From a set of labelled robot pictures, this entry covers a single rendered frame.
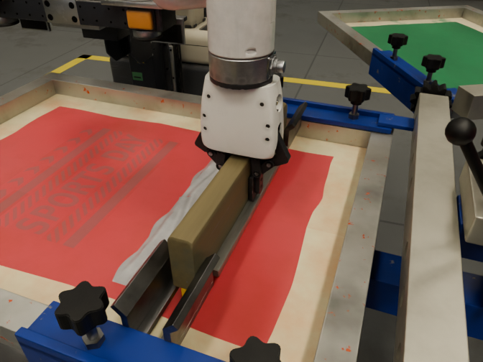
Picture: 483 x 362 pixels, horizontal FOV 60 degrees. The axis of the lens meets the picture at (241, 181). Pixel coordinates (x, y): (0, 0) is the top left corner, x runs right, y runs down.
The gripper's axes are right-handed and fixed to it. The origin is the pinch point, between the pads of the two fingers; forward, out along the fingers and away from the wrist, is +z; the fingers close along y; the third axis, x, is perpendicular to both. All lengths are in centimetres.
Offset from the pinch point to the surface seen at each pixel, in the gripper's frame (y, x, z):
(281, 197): -4.3, -6.1, 6.0
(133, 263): 9.1, 14.6, 5.5
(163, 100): 27.3, -25.9, 3.0
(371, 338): -29, -58, 101
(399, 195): -33, -153, 101
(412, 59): -21, -81, 6
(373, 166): -16.8, -14.4, 2.5
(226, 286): -3.0, 13.3, 6.1
